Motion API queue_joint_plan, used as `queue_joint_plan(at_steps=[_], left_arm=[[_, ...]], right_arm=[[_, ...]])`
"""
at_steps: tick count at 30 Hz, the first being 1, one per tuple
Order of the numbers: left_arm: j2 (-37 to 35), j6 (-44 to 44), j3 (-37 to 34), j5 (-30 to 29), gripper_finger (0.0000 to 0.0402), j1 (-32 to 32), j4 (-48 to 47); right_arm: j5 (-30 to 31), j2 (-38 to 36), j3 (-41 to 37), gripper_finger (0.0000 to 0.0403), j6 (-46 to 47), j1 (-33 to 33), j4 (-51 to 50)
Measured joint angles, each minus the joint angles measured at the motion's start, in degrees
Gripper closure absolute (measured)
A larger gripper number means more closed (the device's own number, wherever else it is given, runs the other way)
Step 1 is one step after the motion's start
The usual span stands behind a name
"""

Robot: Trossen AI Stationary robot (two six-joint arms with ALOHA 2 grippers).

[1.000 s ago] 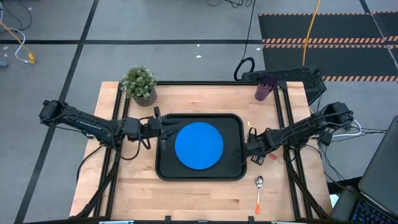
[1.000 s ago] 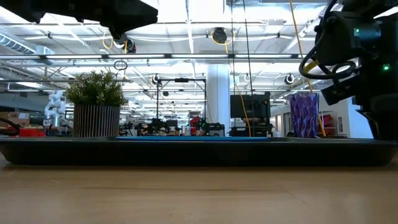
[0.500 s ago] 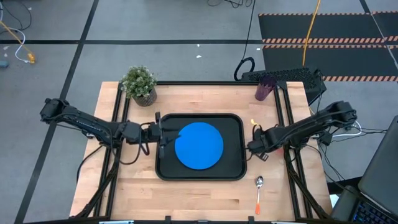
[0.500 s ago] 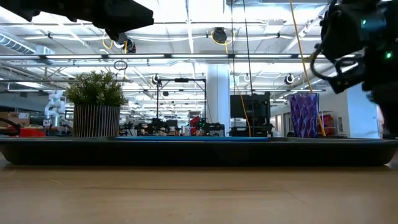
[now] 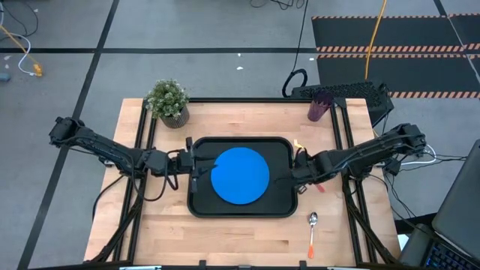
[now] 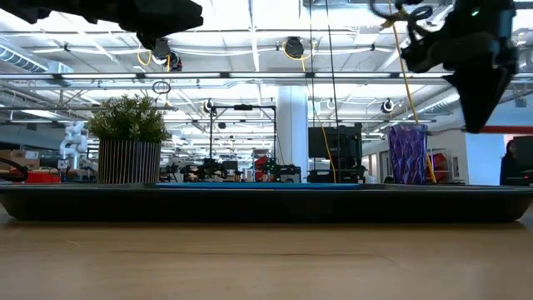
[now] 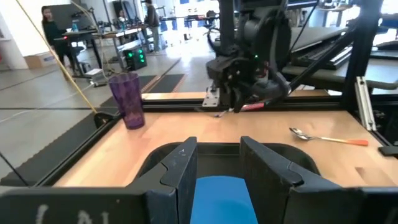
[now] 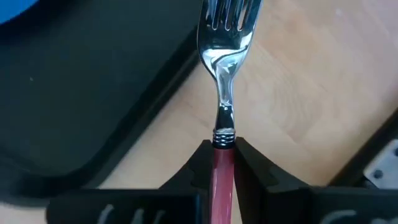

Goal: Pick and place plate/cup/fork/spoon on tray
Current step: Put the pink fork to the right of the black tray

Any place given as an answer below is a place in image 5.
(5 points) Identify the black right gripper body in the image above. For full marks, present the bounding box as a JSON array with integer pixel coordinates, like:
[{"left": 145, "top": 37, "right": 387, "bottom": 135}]
[{"left": 290, "top": 148, "right": 327, "bottom": 196}]

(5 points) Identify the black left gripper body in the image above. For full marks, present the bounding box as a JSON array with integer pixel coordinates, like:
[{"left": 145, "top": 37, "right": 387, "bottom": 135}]
[{"left": 174, "top": 136, "right": 200, "bottom": 195}]

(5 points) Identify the blue round plate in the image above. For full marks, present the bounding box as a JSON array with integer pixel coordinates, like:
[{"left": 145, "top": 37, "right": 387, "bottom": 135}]
[{"left": 210, "top": 146, "right": 271, "bottom": 206}]

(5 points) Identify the orange-handled metal spoon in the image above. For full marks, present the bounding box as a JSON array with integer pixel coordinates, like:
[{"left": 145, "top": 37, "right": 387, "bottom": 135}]
[{"left": 307, "top": 211, "right": 319, "bottom": 260}]

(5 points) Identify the black plastic tray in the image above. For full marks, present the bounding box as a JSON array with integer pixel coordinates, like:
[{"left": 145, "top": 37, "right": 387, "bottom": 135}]
[{"left": 186, "top": 136, "right": 299, "bottom": 219}]

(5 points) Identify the purple ribbed cup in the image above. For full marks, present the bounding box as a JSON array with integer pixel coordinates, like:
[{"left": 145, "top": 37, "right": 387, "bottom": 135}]
[{"left": 307, "top": 91, "right": 335, "bottom": 123}]

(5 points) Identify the small potted green plant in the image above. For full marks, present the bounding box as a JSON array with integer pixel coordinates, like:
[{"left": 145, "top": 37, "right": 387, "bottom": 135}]
[{"left": 144, "top": 78, "right": 191, "bottom": 130}]

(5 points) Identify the black hazard-striped floor mat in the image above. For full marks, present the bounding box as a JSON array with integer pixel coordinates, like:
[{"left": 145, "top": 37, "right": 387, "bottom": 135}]
[{"left": 310, "top": 13, "right": 480, "bottom": 101}]

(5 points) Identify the grey rounded device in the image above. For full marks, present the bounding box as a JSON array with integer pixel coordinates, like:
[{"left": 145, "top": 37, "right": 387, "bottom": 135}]
[{"left": 397, "top": 223, "right": 438, "bottom": 268}]

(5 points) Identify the grey laptop lid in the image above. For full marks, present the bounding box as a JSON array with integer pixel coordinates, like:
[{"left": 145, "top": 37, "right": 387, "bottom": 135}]
[{"left": 430, "top": 138, "right": 480, "bottom": 260}]

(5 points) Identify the black backlit keyboard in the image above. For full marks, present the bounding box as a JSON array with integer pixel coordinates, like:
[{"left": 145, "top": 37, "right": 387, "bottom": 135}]
[{"left": 425, "top": 241, "right": 480, "bottom": 270}]

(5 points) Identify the black aluminium rail frame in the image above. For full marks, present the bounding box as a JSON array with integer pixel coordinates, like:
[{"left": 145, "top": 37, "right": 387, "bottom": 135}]
[{"left": 88, "top": 97, "right": 401, "bottom": 266}]

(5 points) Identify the black coiled floor cable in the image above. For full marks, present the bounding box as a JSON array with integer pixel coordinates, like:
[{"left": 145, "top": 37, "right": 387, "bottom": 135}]
[{"left": 281, "top": 0, "right": 310, "bottom": 99}]

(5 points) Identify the long yellow floor cable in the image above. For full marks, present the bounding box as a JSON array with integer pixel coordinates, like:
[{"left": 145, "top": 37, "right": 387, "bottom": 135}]
[{"left": 364, "top": 0, "right": 388, "bottom": 81}]

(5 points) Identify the black cable tangle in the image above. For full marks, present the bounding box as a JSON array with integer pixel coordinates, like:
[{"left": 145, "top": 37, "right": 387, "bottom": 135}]
[{"left": 249, "top": 0, "right": 305, "bottom": 11}]

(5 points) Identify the white cable with yellow plug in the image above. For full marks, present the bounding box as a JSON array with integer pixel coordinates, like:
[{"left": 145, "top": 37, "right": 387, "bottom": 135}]
[{"left": 0, "top": 31, "right": 44, "bottom": 78}]

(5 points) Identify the thin yellow cable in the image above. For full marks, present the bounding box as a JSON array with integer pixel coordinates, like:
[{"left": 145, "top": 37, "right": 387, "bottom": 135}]
[{"left": 0, "top": 24, "right": 41, "bottom": 68}]

